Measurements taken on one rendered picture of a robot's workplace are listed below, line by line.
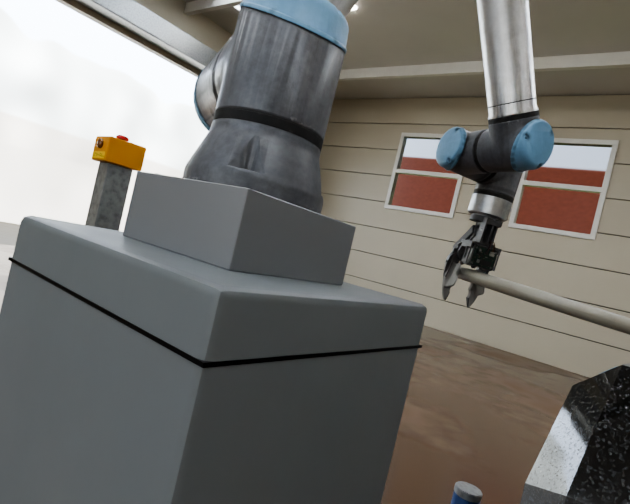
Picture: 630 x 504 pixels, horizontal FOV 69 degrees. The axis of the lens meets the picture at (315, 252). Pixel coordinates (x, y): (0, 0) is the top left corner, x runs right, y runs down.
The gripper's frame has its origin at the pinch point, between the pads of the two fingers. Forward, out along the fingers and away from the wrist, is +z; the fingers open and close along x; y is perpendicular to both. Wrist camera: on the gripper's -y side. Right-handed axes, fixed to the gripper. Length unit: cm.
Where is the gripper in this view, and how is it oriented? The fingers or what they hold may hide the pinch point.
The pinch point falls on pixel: (456, 297)
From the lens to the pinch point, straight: 115.3
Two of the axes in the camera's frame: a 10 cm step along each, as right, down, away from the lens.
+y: 0.5, 0.8, -10.0
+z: -2.9, 9.6, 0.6
